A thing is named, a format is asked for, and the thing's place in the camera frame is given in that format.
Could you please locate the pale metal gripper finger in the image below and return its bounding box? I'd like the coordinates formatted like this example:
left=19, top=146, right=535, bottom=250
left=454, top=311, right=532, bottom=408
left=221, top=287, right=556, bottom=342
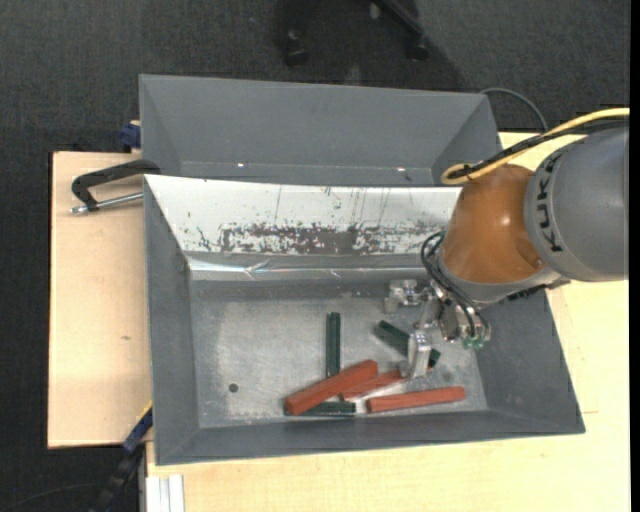
left=398, top=332, right=432, bottom=380
left=383, top=279, right=425, bottom=315

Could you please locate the dark green flat block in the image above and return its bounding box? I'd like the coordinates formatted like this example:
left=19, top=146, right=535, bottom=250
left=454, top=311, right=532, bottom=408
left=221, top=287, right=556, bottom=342
left=285, top=400, right=358, bottom=418
left=325, top=311, right=343, bottom=380
left=373, top=319, right=443, bottom=370

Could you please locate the red-brown flat block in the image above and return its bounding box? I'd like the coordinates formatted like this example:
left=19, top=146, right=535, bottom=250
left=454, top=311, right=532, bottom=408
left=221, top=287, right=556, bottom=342
left=339, top=369, right=410, bottom=402
left=284, top=359, right=380, bottom=417
left=365, top=385, right=468, bottom=415

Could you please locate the grey metal bin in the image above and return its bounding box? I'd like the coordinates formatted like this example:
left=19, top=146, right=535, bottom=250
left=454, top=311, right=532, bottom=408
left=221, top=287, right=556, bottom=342
left=137, top=73, right=587, bottom=467

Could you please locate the pale wood flat board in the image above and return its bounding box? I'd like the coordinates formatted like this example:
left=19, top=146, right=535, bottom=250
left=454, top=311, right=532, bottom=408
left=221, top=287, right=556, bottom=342
left=47, top=149, right=154, bottom=449

